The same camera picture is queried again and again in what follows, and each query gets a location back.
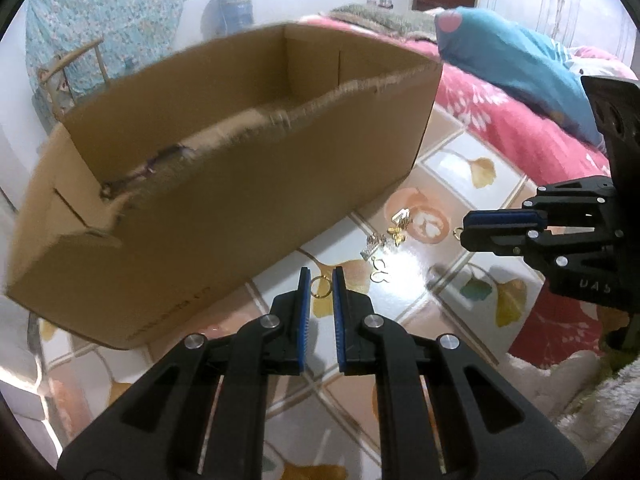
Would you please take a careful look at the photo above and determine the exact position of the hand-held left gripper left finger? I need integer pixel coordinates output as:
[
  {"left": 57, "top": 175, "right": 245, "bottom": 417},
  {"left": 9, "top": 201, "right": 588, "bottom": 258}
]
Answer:
[{"left": 57, "top": 267, "right": 308, "bottom": 480}]

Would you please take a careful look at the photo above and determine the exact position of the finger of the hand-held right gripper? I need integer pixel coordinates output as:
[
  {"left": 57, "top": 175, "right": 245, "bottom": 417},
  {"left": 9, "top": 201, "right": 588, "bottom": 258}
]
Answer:
[
  {"left": 462, "top": 176, "right": 618, "bottom": 234},
  {"left": 462, "top": 227, "right": 633, "bottom": 307}
]

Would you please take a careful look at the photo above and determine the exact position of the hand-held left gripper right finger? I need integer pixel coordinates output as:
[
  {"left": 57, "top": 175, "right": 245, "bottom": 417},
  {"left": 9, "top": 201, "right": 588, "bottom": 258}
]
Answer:
[{"left": 332, "top": 266, "right": 586, "bottom": 480}]

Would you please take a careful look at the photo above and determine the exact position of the brown cardboard box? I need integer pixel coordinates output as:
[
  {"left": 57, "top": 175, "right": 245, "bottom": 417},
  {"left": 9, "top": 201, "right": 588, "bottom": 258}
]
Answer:
[{"left": 5, "top": 21, "right": 445, "bottom": 352}]

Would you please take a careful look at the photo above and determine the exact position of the tile patterned board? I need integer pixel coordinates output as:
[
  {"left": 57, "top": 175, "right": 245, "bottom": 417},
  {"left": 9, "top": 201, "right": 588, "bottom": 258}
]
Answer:
[{"left": 20, "top": 105, "right": 616, "bottom": 480}]

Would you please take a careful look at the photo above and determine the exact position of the silver studded earring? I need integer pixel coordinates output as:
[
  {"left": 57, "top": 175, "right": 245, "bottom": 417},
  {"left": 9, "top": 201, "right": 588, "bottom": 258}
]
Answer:
[{"left": 361, "top": 235, "right": 387, "bottom": 261}]

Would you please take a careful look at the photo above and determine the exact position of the red floral blanket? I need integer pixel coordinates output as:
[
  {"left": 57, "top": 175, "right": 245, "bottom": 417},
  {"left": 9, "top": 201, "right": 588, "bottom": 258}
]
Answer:
[{"left": 300, "top": 15, "right": 640, "bottom": 361}]

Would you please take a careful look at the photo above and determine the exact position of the blue pillow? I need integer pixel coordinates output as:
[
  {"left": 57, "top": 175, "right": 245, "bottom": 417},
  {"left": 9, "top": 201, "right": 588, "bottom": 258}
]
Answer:
[{"left": 434, "top": 6, "right": 608, "bottom": 148}]

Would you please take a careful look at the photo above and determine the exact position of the white fluffy blanket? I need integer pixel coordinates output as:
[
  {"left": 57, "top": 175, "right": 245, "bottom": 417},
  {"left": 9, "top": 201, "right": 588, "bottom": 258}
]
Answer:
[{"left": 505, "top": 350, "right": 640, "bottom": 453}]

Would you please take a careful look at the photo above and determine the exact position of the grey green blanket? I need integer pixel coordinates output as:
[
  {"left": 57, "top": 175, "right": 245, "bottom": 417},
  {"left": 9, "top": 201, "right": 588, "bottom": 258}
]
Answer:
[{"left": 330, "top": 2, "right": 441, "bottom": 41}]

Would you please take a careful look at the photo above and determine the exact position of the blue water jug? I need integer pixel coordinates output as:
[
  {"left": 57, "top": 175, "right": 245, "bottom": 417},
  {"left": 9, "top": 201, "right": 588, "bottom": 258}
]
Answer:
[{"left": 214, "top": 0, "right": 253, "bottom": 36}]

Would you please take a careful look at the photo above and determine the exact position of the wooden chair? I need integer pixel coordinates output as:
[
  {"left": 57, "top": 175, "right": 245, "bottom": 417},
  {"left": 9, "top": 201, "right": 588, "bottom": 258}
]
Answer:
[{"left": 37, "top": 37, "right": 108, "bottom": 121}]

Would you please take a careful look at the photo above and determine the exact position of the teal floral cloth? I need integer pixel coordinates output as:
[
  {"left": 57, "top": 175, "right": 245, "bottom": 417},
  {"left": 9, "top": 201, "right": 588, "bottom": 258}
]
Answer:
[{"left": 25, "top": 0, "right": 201, "bottom": 101}]

